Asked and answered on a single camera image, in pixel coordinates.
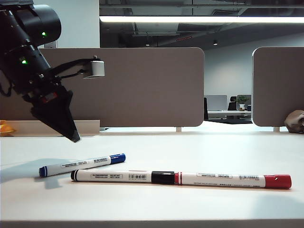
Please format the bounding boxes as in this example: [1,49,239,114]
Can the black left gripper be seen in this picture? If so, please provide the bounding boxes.
[23,76,81,143]

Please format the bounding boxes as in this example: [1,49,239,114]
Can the blue cap whiteboard marker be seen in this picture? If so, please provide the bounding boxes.
[38,153,126,178]

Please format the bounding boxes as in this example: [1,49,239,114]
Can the red cap whiteboard marker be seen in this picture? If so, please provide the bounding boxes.
[174,172,292,190]

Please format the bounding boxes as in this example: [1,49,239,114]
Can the orange object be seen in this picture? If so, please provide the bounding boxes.
[0,120,17,137]

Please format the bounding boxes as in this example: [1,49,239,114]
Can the black cap whiteboard marker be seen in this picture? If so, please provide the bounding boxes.
[70,169,176,185]

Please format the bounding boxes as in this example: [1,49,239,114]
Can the wide brown desk partition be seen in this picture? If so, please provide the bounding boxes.
[0,47,205,128]

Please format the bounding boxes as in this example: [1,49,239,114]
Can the grey background desk partition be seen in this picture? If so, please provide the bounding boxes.
[205,95,228,111]

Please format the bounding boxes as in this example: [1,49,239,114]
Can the white background desk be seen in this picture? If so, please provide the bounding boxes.
[207,110,252,120]

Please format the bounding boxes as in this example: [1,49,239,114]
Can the long linear ceiling light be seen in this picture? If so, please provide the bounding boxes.
[99,16,304,24]

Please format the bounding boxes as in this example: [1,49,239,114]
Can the black office chair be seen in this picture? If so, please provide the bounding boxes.
[228,95,238,111]

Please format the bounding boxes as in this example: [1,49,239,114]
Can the small potted green plant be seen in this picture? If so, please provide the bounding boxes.
[237,95,249,112]

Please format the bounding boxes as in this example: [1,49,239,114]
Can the narrow brown desk partition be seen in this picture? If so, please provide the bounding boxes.
[251,47,304,127]

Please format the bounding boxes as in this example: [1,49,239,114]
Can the brown crumpled object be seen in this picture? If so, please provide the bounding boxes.
[284,110,304,133]

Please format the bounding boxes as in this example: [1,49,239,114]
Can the beige cable tray box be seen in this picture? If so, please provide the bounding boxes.
[9,120,101,138]

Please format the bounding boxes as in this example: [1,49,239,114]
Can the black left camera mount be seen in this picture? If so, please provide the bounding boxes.
[46,58,95,80]

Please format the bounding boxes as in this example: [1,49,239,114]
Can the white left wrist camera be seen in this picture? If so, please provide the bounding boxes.
[83,55,105,79]

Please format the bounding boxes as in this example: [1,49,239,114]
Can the grey ceiling air duct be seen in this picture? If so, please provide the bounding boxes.
[132,22,181,36]

